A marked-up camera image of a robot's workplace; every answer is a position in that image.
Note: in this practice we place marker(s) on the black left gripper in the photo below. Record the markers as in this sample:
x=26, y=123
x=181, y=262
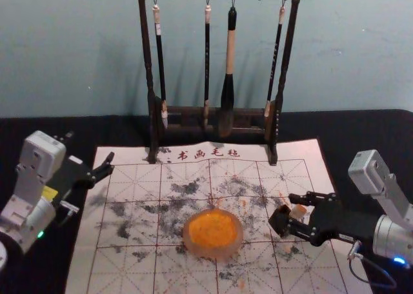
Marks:
x=72, y=178

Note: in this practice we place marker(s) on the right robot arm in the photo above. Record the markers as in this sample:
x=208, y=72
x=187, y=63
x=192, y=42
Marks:
x=387, y=210

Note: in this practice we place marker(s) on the black table cloth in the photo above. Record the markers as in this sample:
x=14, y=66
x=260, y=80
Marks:
x=355, y=129

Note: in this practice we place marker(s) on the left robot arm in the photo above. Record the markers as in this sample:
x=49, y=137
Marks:
x=32, y=191

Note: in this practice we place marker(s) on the white felt mat red grid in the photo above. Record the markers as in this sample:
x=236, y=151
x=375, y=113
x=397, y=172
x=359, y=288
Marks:
x=129, y=268

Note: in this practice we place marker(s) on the round dish of orange paste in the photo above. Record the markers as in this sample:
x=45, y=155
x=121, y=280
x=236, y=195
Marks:
x=213, y=231

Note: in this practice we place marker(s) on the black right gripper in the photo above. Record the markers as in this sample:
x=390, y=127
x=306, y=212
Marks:
x=338, y=221

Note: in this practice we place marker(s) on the small white orange seal stamp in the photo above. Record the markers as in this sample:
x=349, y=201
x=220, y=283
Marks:
x=298, y=211

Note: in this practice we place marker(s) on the dark wooden brush rack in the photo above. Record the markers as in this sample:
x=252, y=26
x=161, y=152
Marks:
x=146, y=65

